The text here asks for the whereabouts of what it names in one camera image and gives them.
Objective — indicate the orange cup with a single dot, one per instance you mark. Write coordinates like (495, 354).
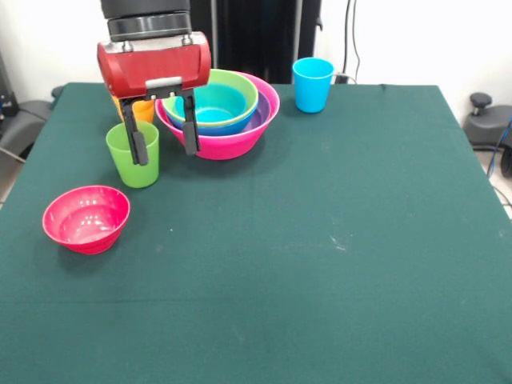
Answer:
(144, 112)

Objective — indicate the small pink bowl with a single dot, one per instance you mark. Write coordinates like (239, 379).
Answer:
(86, 220)

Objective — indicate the purple bowl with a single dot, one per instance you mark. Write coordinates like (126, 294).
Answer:
(262, 116)

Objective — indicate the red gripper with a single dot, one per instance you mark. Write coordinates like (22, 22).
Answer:
(156, 66)

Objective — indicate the large pink bowl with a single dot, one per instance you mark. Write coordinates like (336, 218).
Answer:
(228, 148)

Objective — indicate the green cup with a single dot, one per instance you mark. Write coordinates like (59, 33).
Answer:
(120, 160)

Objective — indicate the small translucent blue bowl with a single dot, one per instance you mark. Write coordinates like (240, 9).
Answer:
(220, 104)

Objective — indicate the dark green tablecloth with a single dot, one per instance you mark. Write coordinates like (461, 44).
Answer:
(256, 320)

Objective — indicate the large blue bowl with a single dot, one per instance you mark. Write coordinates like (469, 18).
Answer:
(224, 129)

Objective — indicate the grey pedestal foot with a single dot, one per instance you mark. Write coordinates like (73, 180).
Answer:
(24, 120)
(486, 128)

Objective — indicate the blue cup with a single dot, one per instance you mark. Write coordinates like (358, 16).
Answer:
(312, 92)

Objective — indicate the green bowl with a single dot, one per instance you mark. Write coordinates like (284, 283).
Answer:
(250, 94)

